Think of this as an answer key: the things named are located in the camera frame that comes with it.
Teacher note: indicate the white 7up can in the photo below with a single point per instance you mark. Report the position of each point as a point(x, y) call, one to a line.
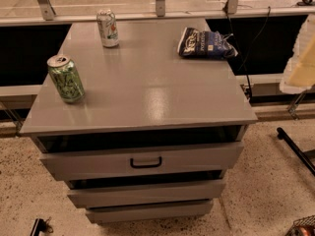
point(107, 28)

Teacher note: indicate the green soda can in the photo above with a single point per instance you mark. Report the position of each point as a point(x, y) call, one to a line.
point(63, 73)

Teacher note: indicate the grey drawer cabinet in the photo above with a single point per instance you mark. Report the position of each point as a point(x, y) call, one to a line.
point(140, 94)

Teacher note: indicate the horizontal metal rail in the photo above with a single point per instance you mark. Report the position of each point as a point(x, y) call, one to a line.
point(240, 13)

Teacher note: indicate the bottom grey drawer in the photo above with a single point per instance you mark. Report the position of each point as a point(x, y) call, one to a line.
point(154, 211)

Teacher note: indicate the grey drawer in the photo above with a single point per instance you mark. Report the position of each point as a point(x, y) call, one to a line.
point(154, 211)
point(146, 194)
point(110, 163)

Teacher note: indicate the blue chip bag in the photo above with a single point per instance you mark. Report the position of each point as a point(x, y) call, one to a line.
point(205, 44)

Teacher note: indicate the left metal frame post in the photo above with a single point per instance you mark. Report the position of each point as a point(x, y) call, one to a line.
point(46, 9)

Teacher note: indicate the top grey drawer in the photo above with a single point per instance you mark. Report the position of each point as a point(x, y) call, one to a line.
point(110, 163)

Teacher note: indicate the black drawer handle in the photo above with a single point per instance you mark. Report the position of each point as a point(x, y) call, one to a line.
point(146, 163)

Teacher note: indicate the small black floor object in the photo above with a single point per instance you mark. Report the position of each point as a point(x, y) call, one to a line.
point(41, 226)

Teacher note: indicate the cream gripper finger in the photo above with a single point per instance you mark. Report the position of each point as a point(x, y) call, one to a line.
point(299, 72)

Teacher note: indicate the wire basket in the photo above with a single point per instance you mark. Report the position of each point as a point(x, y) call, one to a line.
point(302, 227)

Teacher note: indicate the middle grey drawer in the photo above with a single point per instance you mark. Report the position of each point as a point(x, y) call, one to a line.
point(146, 194)

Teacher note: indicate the black metal pole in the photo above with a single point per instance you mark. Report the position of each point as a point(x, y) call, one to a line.
point(306, 157)

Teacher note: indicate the middle metal frame post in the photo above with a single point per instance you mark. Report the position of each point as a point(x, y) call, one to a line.
point(160, 8)

